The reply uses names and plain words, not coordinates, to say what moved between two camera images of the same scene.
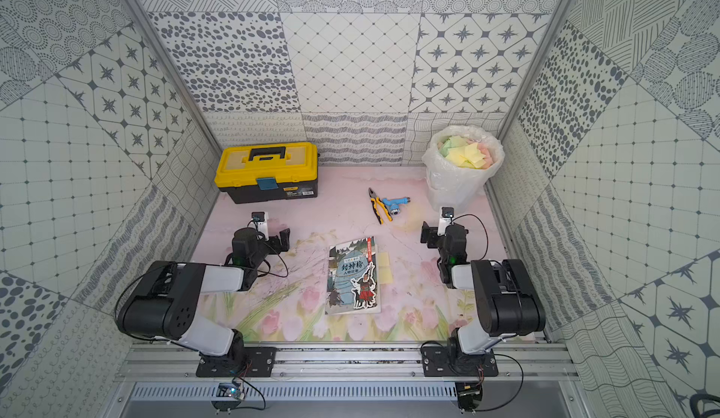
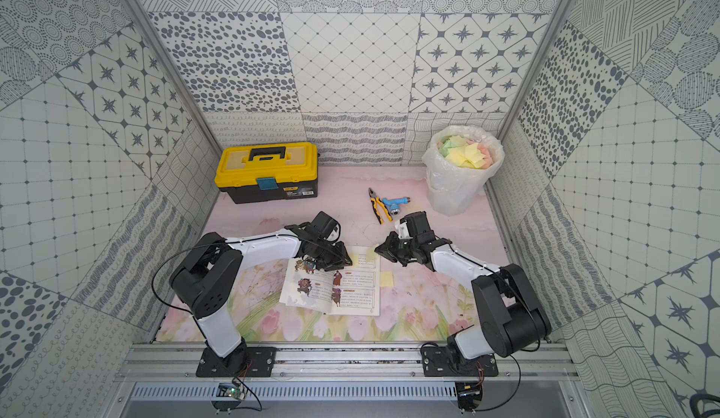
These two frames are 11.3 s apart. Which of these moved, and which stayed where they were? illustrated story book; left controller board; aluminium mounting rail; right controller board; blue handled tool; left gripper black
Moved: left gripper black; illustrated story book
Stayed: blue handled tool; left controller board; aluminium mounting rail; right controller board
